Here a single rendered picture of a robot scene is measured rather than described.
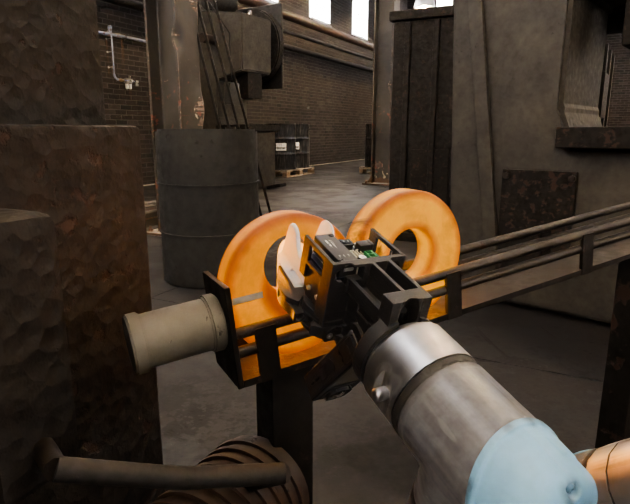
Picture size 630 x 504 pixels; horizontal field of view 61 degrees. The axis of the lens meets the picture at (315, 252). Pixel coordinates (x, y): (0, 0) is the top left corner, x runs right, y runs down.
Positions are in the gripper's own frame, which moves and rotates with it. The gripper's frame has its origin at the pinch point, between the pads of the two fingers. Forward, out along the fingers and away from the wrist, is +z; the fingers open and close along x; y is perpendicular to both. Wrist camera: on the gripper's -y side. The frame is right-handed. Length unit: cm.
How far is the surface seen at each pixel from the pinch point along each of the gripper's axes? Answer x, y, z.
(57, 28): 19.3, 16.7, 26.8
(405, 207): -14.1, 4.4, 0.1
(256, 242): 4.3, 2.2, -0.6
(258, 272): 4.2, -0.8, -1.6
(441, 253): -19.9, -1.4, -1.8
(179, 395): -13, -106, 87
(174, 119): -86, -104, 394
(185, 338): 12.2, -5.5, -4.2
